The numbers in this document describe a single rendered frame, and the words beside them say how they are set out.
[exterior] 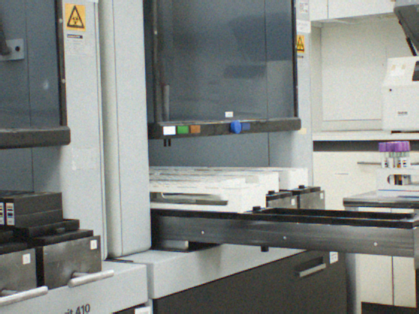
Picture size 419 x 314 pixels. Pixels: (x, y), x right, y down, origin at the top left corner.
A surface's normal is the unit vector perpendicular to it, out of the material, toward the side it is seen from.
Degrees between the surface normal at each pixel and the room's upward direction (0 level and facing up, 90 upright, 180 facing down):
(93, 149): 90
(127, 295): 90
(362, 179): 90
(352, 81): 90
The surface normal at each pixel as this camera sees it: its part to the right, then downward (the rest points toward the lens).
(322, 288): 0.82, 0.00
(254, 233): -0.57, 0.06
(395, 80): -0.52, -0.46
